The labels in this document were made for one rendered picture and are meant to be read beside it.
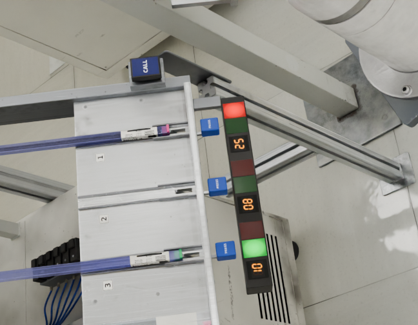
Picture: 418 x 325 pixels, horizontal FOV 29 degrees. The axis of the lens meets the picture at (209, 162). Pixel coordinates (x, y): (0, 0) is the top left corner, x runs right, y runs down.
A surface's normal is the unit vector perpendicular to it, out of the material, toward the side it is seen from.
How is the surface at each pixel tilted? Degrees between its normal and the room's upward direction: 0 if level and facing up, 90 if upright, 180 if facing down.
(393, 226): 0
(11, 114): 90
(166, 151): 42
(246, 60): 90
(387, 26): 90
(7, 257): 0
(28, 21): 90
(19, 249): 0
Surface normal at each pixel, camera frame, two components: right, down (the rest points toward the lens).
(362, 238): -0.70, -0.26
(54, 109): 0.11, 0.89
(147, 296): -0.04, -0.44
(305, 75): 0.70, -0.42
